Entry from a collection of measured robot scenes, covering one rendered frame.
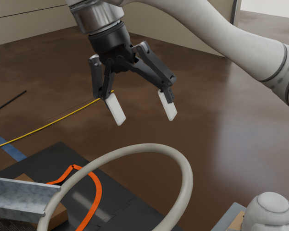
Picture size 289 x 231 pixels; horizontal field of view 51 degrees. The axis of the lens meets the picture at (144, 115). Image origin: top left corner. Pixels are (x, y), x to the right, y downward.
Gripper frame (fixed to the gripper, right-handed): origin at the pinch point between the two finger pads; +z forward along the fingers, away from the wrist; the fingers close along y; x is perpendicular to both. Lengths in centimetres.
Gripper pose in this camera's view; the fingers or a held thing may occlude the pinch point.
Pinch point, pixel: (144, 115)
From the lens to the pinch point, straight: 66.7
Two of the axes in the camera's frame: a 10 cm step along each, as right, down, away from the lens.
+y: -8.2, 0.9, 5.6
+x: -4.3, 5.5, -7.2
